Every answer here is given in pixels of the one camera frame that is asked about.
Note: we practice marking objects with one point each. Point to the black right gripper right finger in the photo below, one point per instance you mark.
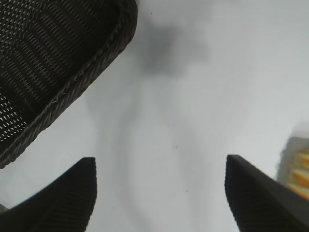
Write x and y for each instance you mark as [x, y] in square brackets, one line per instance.
[260, 200]

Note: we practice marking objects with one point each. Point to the long striped bread loaf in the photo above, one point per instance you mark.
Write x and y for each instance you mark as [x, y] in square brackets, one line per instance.
[298, 169]

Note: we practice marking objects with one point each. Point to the dark brown wicker basket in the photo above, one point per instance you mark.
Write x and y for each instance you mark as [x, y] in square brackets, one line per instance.
[48, 60]

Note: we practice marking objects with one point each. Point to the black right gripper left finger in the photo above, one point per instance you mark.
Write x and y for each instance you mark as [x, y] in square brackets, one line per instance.
[60, 200]

